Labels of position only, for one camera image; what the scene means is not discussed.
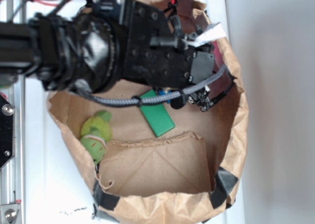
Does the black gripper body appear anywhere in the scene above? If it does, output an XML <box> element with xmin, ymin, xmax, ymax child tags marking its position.
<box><xmin>86</xmin><ymin>0</ymin><xmax>215</xmax><ymax>89</ymax></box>

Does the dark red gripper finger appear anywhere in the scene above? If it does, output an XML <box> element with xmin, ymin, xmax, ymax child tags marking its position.
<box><xmin>208</xmin><ymin>41</ymin><xmax>234</xmax><ymax>98</ymax></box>

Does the blue wooden block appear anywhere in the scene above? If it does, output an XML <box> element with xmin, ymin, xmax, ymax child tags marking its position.
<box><xmin>156</xmin><ymin>89</ymin><xmax>173</xmax><ymax>104</ymax></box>

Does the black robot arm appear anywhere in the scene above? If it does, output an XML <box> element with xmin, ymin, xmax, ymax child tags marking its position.
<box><xmin>0</xmin><ymin>0</ymin><xmax>230</xmax><ymax>96</ymax></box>

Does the green wooden block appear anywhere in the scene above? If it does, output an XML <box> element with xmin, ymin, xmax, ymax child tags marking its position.
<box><xmin>140</xmin><ymin>103</ymin><xmax>175</xmax><ymax>137</ymax></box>

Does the green plush toy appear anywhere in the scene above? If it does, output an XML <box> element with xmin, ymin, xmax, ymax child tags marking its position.
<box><xmin>80</xmin><ymin>110</ymin><xmax>113</xmax><ymax>165</ymax></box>

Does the brown paper bag tray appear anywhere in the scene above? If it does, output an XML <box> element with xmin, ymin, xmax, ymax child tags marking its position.
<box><xmin>45</xmin><ymin>0</ymin><xmax>249</xmax><ymax>224</ymax></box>

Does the grey braided cable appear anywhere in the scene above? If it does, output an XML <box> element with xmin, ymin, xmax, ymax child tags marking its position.
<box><xmin>81</xmin><ymin>64</ymin><xmax>227</xmax><ymax>108</ymax></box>

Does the aluminium rail with black bracket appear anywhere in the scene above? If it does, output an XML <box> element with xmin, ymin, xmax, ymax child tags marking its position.
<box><xmin>0</xmin><ymin>0</ymin><xmax>29</xmax><ymax>224</ymax></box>

